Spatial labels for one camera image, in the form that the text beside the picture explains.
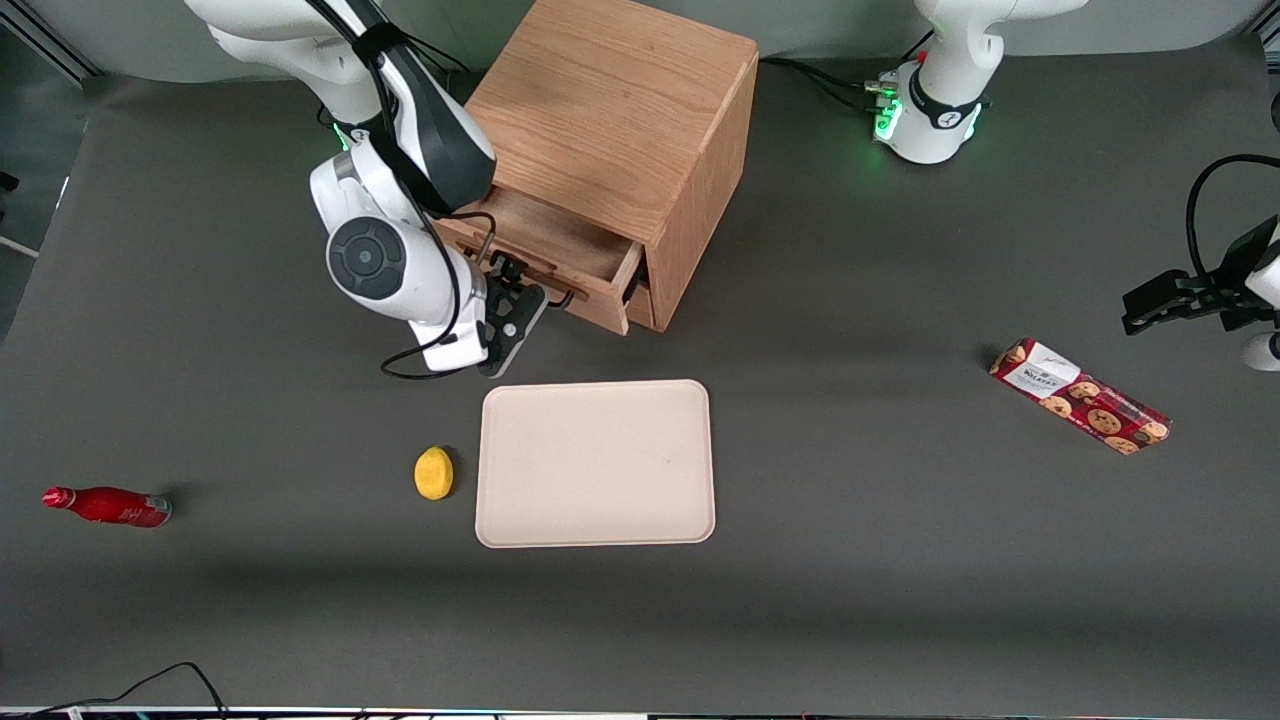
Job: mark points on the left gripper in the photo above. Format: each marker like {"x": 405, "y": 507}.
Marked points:
{"x": 1226, "y": 283}

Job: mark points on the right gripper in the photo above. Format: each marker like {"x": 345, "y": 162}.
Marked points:
{"x": 509, "y": 270}

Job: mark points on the wooden drawer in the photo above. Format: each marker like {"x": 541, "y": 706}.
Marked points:
{"x": 560, "y": 240}

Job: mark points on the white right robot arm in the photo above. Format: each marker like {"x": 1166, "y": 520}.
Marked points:
{"x": 340, "y": 190}

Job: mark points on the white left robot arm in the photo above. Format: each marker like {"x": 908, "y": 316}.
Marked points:
{"x": 940, "y": 130}

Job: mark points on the wooden drawer cabinet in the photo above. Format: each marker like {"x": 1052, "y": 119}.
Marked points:
{"x": 620, "y": 100}

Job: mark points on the red cookie box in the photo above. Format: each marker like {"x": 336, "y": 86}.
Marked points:
{"x": 1080, "y": 397}

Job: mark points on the cream rectangular tray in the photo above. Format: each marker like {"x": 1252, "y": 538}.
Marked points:
{"x": 595, "y": 465}

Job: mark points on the yellow lemon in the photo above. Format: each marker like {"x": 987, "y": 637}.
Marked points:
{"x": 433, "y": 474}

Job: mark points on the red bottle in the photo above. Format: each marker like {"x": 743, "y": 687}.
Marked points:
{"x": 110, "y": 506}

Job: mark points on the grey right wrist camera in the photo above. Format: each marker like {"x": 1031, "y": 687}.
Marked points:
{"x": 512, "y": 335}

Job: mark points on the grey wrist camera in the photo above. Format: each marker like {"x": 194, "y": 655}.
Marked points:
{"x": 512, "y": 335}
{"x": 1262, "y": 352}

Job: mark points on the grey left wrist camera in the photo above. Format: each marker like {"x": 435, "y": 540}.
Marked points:
{"x": 1262, "y": 352}

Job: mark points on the aluminium frame profile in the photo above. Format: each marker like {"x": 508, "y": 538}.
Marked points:
{"x": 1268, "y": 20}
{"x": 50, "y": 45}

